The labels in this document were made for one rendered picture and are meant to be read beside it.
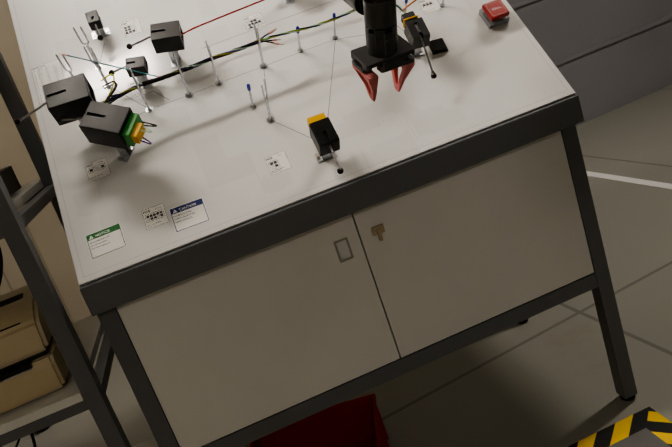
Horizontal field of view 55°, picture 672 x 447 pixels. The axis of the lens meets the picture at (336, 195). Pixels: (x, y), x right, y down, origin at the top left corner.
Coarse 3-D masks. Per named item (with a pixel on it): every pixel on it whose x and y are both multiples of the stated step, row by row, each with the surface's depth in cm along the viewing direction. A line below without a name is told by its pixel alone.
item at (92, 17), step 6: (90, 12) 157; (96, 12) 157; (90, 18) 156; (96, 18) 156; (90, 24) 155; (96, 24) 156; (102, 24) 158; (96, 30) 156; (102, 30) 160; (108, 30) 162; (96, 36) 161; (102, 36) 155
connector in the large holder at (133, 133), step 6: (132, 114) 134; (138, 114) 134; (132, 120) 133; (138, 120) 134; (126, 126) 132; (132, 126) 132; (138, 126) 133; (126, 132) 132; (132, 132) 132; (138, 132) 133; (144, 132) 135; (126, 138) 132; (132, 138) 133; (138, 138) 133; (132, 144) 134
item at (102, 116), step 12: (96, 108) 133; (108, 108) 133; (120, 108) 133; (60, 120) 138; (84, 120) 132; (96, 120) 132; (108, 120) 132; (120, 120) 132; (84, 132) 133; (96, 132) 132; (108, 132) 131; (120, 132) 131; (108, 144) 136; (120, 144) 134; (120, 156) 144
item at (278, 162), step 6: (270, 156) 144; (276, 156) 144; (282, 156) 144; (270, 162) 143; (276, 162) 143; (282, 162) 143; (288, 162) 143; (270, 168) 142; (276, 168) 142; (282, 168) 142; (288, 168) 142
